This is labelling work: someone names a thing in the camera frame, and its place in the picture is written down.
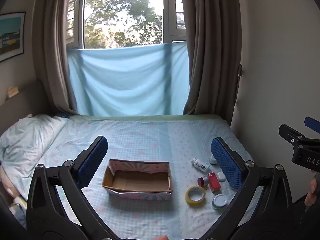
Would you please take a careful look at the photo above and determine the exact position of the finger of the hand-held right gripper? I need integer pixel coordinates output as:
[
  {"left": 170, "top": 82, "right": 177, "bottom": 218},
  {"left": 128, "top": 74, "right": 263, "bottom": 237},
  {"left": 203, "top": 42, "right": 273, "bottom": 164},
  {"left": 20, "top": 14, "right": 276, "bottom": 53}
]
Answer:
[
  {"left": 278, "top": 124, "right": 307, "bottom": 145},
  {"left": 304, "top": 116, "right": 320, "bottom": 133}
]

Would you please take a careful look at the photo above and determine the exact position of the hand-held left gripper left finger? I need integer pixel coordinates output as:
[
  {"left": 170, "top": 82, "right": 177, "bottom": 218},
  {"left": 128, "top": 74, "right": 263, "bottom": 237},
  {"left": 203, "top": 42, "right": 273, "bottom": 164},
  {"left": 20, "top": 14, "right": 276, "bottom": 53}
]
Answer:
[{"left": 26, "top": 135, "right": 113, "bottom": 238}]

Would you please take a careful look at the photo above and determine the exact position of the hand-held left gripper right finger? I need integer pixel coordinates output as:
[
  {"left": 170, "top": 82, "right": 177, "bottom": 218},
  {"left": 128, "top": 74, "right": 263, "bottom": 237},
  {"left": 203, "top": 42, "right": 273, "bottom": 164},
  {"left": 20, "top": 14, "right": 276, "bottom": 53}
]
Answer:
[{"left": 205, "top": 137, "right": 293, "bottom": 239}]

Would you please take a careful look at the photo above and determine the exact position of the red carton box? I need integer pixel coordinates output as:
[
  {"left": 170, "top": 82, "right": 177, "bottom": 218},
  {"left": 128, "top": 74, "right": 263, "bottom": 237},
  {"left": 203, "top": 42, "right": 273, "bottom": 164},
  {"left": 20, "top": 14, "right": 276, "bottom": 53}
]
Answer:
[{"left": 206, "top": 172, "right": 222, "bottom": 193}]

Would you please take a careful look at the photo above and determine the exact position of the white plastic bottle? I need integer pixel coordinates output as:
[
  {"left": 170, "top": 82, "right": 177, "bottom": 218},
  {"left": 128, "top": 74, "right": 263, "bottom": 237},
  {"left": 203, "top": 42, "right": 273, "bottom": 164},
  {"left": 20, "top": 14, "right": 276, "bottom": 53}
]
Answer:
[{"left": 191, "top": 158, "right": 210, "bottom": 173}]

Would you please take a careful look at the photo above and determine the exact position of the pale lidded jar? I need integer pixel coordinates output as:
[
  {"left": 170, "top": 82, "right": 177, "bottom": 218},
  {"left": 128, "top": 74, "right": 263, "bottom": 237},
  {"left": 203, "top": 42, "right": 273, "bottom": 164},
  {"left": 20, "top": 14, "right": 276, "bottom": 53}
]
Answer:
[{"left": 212, "top": 194, "right": 228, "bottom": 210}]

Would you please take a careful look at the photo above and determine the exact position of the yellow tape roll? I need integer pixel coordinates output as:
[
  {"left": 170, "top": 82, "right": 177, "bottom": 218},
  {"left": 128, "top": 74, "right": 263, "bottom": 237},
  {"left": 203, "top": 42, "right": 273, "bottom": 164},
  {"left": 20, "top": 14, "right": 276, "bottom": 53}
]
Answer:
[{"left": 185, "top": 186, "right": 207, "bottom": 206}]

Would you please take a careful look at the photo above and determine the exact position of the cardboard box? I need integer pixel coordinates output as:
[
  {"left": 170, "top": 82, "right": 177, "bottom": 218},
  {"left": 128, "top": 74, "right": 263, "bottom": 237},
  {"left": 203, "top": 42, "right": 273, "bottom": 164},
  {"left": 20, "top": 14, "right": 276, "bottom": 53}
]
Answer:
[{"left": 101, "top": 158, "right": 173, "bottom": 202}]

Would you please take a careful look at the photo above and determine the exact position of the person's right hand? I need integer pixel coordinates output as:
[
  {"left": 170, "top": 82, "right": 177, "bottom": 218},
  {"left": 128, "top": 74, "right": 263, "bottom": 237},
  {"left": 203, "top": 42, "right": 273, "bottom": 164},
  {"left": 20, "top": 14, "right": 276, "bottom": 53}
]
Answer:
[{"left": 304, "top": 171, "right": 320, "bottom": 207}]

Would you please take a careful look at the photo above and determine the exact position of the checked blue bed sheet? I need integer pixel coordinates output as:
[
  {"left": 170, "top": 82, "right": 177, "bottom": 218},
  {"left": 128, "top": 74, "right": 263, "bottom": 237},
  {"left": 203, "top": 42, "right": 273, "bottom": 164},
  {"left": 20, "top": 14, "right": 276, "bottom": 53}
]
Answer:
[{"left": 10, "top": 115, "right": 263, "bottom": 240}]

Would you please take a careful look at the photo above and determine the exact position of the pale blue pillow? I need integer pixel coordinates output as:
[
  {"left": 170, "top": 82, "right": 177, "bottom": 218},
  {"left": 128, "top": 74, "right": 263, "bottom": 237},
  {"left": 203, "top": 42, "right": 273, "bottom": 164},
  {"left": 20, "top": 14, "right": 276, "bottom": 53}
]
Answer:
[{"left": 0, "top": 114, "right": 69, "bottom": 180}]

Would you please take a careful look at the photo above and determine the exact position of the pink cloth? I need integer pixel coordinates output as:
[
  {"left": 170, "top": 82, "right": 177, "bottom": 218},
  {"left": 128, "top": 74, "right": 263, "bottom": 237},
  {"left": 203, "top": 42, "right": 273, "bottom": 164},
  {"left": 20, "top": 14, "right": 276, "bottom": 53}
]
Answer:
[{"left": 0, "top": 165, "right": 18, "bottom": 200}]

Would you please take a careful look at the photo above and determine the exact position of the light blue hanging cloth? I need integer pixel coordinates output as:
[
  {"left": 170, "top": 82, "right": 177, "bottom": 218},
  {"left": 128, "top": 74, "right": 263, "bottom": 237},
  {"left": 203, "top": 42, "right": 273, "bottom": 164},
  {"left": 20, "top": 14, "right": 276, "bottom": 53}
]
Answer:
[{"left": 67, "top": 41, "right": 190, "bottom": 117}]

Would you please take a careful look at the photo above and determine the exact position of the small beige object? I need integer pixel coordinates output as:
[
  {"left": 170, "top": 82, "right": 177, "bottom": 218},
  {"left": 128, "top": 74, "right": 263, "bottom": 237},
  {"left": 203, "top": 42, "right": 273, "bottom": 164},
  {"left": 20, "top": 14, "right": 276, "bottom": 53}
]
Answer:
[{"left": 7, "top": 86, "right": 20, "bottom": 98}]

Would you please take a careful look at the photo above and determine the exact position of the brown curtain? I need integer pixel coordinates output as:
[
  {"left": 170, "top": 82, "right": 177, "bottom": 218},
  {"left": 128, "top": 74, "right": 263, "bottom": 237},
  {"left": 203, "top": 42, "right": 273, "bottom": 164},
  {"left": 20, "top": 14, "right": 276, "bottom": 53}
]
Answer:
[
  {"left": 180, "top": 0, "right": 242, "bottom": 115},
  {"left": 32, "top": 0, "right": 87, "bottom": 115}
]

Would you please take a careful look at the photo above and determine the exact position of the window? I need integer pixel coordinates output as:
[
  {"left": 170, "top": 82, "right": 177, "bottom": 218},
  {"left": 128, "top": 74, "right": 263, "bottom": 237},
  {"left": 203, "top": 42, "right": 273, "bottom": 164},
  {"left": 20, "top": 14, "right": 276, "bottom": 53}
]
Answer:
[{"left": 66, "top": 0, "right": 188, "bottom": 49}]

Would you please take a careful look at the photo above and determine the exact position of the framed wall picture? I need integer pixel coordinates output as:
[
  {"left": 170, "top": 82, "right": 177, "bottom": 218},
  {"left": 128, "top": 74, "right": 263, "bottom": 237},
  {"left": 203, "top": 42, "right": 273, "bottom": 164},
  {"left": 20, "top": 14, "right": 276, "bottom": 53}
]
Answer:
[{"left": 0, "top": 12, "right": 26, "bottom": 63}]

